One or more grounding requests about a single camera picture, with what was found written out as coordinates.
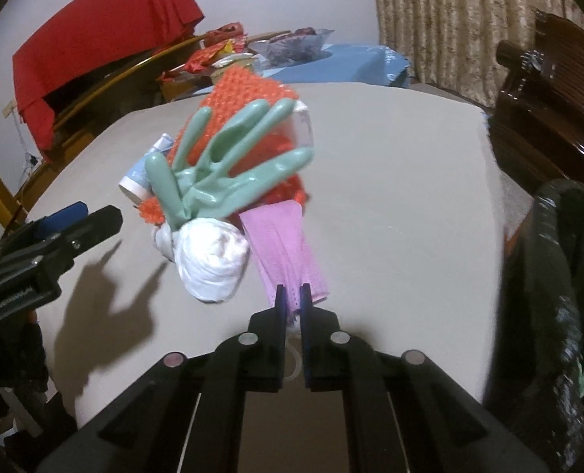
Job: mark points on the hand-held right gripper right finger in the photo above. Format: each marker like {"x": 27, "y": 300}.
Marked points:
{"x": 306, "y": 305}

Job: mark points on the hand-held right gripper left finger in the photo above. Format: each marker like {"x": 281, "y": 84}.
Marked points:
{"x": 280, "y": 305}

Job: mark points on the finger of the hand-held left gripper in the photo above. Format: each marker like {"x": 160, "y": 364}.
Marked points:
{"x": 60, "y": 217}
{"x": 95, "y": 226}

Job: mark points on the pink cloth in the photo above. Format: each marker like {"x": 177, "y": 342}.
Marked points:
{"x": 282, "y": 241}

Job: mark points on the white and blue carton box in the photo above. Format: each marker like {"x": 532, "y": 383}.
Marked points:
{"x": 137, "y": 177}

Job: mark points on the white plastic bag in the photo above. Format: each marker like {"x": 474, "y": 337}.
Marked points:
{"x": 208, "y": 256}

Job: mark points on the green rubber glove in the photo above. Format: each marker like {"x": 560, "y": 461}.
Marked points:
{"x": 208, "y": 192}

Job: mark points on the clear plastic container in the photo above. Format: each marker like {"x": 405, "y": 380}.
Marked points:
{"x": 304, "y": 128}

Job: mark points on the orange knitted cloth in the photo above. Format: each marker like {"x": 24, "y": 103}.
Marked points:
{"x": 242, "y": 93}

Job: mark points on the black lined trash bin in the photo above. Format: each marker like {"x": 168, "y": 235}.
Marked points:
{"x": 553, "y": 281}

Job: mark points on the red cloth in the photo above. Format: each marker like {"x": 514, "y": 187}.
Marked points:
{"x": 100, "y": 34}

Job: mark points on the red and yellow snack packets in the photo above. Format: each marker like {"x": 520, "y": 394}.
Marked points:
{"x": 198, "y": 59}

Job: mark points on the beige tissue box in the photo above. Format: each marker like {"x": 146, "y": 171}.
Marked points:
{"x": 238, "y": 62}

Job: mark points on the red patterned plastic bag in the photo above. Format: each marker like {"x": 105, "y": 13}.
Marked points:
{"x": 228, "y": 30}

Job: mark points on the blue tablecloth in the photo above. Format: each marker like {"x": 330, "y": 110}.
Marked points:
{"x": 346, "y": 66}

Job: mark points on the glass bowl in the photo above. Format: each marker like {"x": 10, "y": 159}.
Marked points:
{"x": 292, "y": 49}

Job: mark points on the beige patterned curtain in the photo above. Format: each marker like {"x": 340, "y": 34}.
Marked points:
{"x": 444, "y": 19}

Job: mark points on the dark wooden armchair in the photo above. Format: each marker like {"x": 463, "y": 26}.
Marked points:
{"x": 558, "y": 88}

